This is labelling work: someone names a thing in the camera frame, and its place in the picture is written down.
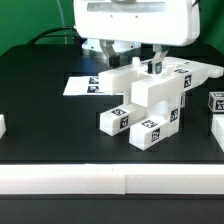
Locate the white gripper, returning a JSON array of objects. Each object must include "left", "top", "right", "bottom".
[{"left": 74, "top": 0, "right": 200, "bottom": 74}]

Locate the white chair back frame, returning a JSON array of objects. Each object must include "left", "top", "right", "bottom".
[{"left": 98, "top": 57, "right": 224, "bottom": 108}]

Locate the white chair seat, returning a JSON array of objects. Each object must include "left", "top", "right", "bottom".
[{"left": 137, "top": 94, "right": 182, "bottom": 138}]

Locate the white tagged cube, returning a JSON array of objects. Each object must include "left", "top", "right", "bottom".
[{"left": 208, "top": 92, "right": 224, "bottom": 112}]

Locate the marker sheet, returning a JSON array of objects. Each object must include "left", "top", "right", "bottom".
[{"left": 62, "top": 75, "right": 124, "bottom": 97}]

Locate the white block right edge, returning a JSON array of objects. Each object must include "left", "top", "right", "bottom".
[{"left": 211, "top": 114, "right": 224, "bottom": 152}]

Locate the white block edge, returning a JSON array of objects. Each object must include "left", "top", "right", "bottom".
[
  {"left": 211, "top": 114, "right": 224, "bottom": 152},
  {"left": 0, "top": 114, "right": 6, "bottom": 139}
]

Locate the white block left edge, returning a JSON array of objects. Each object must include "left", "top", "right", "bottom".
[{"left": 0, "top": 114, "right": 6, "bottom": 139}]

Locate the black cable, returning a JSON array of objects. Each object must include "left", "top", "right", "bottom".
[{"left": 27, "top": 26, "right": 78, "bottom": 46}]

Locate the white front rail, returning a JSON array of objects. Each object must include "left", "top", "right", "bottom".
[{"left": 0, "top": 164, "right": 224, "bottom": 195}]

